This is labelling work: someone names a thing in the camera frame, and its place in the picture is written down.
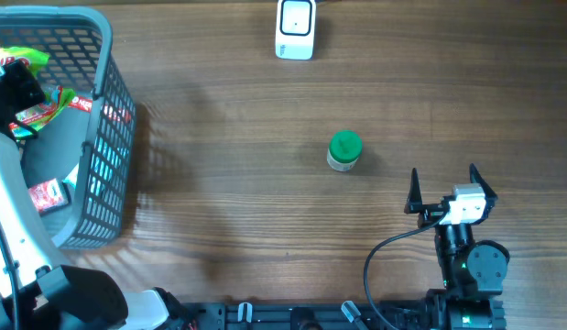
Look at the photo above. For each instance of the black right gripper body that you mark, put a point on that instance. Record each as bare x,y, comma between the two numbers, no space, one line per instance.
430,214

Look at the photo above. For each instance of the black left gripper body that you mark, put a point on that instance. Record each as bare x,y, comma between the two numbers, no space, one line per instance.
19,86

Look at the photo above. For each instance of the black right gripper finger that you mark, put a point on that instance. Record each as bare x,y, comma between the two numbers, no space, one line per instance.
475,177
414,196

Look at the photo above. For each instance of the Haribo gummy candy bag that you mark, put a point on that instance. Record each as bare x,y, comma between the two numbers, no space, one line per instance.
28,122

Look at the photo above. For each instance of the green lidded white jar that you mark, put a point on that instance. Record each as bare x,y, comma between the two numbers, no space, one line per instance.
344,150

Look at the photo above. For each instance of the small red white box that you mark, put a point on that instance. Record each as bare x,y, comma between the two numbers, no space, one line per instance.
48,196

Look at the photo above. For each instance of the teal tissue packet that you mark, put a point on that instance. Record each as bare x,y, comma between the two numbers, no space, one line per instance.
95,185

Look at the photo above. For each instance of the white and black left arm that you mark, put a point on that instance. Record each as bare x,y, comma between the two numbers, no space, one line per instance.
39,289

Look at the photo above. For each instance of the white barcode scanner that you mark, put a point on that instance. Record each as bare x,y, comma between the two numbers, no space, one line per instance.
295,29

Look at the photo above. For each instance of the grey plastic shopping basket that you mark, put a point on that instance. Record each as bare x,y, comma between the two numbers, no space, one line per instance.
86,147

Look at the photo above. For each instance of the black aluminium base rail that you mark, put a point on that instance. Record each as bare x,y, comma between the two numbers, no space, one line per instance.
310,316

